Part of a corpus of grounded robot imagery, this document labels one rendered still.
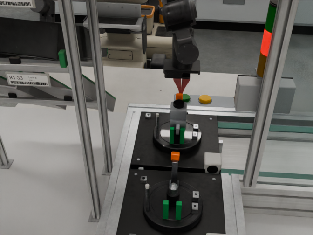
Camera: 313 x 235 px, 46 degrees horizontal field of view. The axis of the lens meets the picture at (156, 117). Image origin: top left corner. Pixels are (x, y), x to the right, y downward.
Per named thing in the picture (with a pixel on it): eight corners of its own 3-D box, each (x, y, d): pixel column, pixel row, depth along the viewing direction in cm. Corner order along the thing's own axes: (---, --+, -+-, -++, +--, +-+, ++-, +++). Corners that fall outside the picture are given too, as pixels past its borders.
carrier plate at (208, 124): (140, 116, 118) (140, 111, 117) (216, 120, 117) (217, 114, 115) (130, 169, 99) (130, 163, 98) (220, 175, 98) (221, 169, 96)
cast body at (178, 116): (170, 115, 106) (171, 95, 102) (186, 116, 106) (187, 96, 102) (169, 134, 99) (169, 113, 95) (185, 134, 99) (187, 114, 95)
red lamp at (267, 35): (258, 46, 78) (262, 24, 75) (282, 47, 78) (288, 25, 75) (262, 57, 74) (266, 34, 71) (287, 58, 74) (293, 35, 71)
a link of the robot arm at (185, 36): (193, -2, 95) (160, 6, 95) (200, 14, 85) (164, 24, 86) (200, 40, 102) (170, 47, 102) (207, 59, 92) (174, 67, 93)
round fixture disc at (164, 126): (155, 121, 113) (155, 116, 112) (200, 124, 112) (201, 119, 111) (150, 152, 102) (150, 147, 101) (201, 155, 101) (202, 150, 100)
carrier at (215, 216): (129, 173, 98) (127, 137, 91) (220, 179, 96) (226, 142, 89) (113, 255, 79) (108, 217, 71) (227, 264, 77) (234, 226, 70)
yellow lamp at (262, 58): (255, 67, 81) (258, 46, 78) (278, 68, 81) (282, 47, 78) (258, 79, 77) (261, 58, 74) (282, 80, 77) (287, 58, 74)
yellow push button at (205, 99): (198, 99, 126) (199, 93, 125) (210, 99, 126) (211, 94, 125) (198, 105, 123) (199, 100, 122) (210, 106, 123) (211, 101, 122)
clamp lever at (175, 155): (170, 180, 90) (171, 150, 88) (178, 181, 90) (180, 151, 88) (169, 186, 86) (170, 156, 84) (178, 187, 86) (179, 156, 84)
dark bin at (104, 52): (63, 51, 103) (64, 24, 102) (107, 57, 101) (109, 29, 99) (-1, 53, 77) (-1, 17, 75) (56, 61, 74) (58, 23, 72)
